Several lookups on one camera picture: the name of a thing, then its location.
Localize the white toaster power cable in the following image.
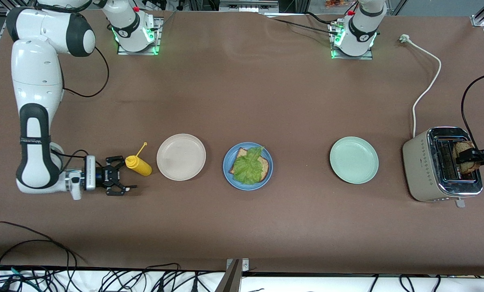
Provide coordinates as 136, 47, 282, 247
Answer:
399, 34, 442, 138

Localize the beige chrome toaster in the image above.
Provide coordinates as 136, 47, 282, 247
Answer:
402, 127, 483, 208

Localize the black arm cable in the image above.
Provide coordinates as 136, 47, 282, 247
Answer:
460, 71, 484, 151
49, 45, 110, 173

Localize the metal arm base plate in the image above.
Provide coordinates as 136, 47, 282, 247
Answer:
329, 22, 374, 60
117, 17, 162, 56

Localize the beige plate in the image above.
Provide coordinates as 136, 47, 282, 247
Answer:
156, 133, 206, 181

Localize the green lettuce leaf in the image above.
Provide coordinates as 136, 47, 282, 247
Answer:
233, 146, 266, 185

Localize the dark grey metal post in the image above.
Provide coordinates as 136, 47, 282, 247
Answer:
214, 260, 242, 292

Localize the grey power strip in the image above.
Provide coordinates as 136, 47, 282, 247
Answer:
219, 0, 279, 13

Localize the mint green plate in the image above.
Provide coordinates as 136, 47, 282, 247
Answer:
329, 136, 379, 185

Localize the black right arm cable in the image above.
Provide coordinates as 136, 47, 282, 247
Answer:
49, 45, 110, 173

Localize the long black cable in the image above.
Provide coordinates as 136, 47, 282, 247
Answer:
0, 221, 89, 266

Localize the blue plate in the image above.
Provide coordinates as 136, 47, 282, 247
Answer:
223, 142, 274, 191

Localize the thin black cable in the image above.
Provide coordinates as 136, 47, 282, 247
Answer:
271, 18, 336, 36

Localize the yellow mustard squeeze bottle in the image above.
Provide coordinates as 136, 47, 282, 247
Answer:
125, 142, 153, 177

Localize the silver metal bracket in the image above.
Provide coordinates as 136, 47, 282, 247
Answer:
226, 258, 250, 272

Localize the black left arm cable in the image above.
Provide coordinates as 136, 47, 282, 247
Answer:
460, 71, 484, 151

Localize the toasted bread slice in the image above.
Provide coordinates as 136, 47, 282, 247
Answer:
452, 140, 478, 175
229, 148, 270, 183

